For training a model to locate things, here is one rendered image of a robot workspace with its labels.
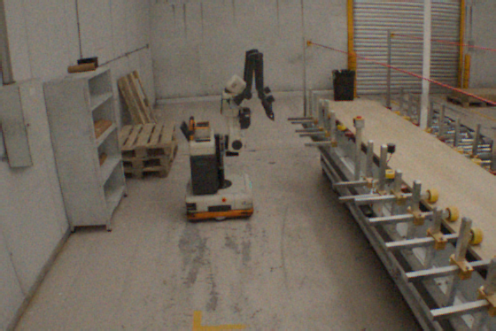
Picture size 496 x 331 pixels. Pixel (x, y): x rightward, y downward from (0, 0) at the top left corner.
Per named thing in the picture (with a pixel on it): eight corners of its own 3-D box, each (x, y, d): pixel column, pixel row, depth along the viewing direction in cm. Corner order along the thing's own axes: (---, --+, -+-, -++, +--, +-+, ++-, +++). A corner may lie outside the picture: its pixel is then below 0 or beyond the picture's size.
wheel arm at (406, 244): (386, 252, 180) (388, 245, 178) (384, 248, 183) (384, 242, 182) (477, 239, 182) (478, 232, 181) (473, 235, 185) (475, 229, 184)
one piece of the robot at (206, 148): (193, 206, 412) (185, 124, 383) (195, 185, 463) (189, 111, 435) (227, 204, 414) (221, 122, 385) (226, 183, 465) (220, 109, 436)
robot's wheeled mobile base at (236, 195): (186, 221, 412) (183, 198, 404) (189, 195, 472) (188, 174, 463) (254, 217, 415) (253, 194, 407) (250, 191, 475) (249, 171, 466)
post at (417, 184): (405, 261, 217) (415, 181, 201) (402, 257, 221) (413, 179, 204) (410, 260, 218) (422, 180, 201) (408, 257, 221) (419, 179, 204)
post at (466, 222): (445, 311, 169) (466, 219, 153) (442, 306, 172) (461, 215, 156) (452, 310, 169) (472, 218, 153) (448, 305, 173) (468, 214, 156)
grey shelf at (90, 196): (71, 233, 399) (42, 82, 346) (93, 197, 484) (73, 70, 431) (111, 231, 401) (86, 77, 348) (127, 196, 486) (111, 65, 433)
